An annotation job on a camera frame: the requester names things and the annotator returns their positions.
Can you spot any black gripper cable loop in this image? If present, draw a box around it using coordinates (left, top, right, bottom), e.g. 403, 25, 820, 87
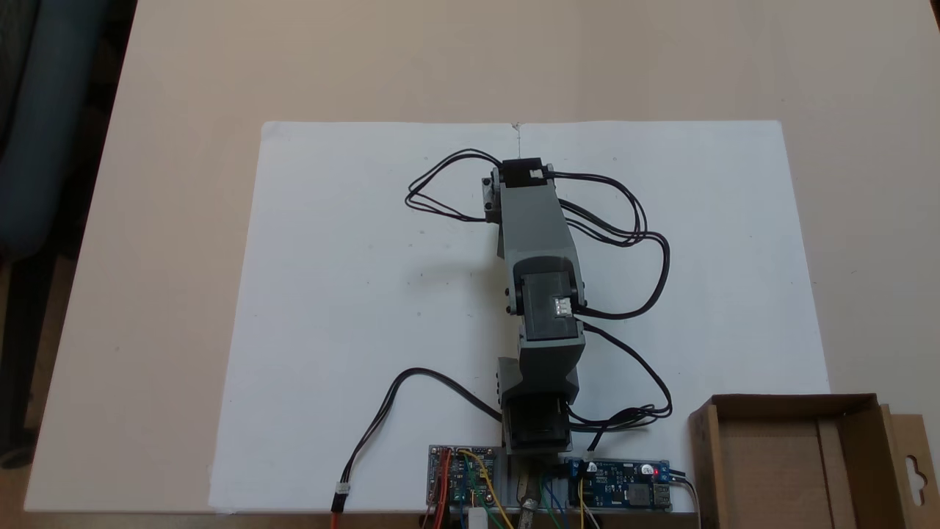
404, 148, 505, 223

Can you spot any yellow wire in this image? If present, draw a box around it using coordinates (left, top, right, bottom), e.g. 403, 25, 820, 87
458, 449, 512, 529

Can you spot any brown cardboard box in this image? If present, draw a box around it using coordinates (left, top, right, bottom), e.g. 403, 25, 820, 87
688, 393, 940, 529

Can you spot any blue circuit board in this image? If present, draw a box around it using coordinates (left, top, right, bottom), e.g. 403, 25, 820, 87
556, 456, 673, 512

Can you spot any black elbow cable loop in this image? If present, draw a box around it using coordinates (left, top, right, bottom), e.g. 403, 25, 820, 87
547, 170, 671, 321

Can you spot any black cable with white connector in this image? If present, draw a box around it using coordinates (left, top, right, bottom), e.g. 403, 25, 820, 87
330, 367, 507, 529

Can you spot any metal table clamp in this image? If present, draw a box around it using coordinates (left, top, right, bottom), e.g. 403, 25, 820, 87
516, 474, 543, 529

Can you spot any white paper sheet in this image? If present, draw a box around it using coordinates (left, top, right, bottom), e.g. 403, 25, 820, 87
208, 120, 832, 515

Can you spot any orange red wire bundle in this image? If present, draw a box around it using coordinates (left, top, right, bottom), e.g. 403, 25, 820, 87
422, 452, 451, 529

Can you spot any circuit board with coloured wires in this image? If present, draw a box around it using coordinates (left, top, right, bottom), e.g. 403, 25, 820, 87
427, 444, 499, 509

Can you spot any black shoulder cable loop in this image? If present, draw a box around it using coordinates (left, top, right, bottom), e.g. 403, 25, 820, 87
568, 322, 674, 450

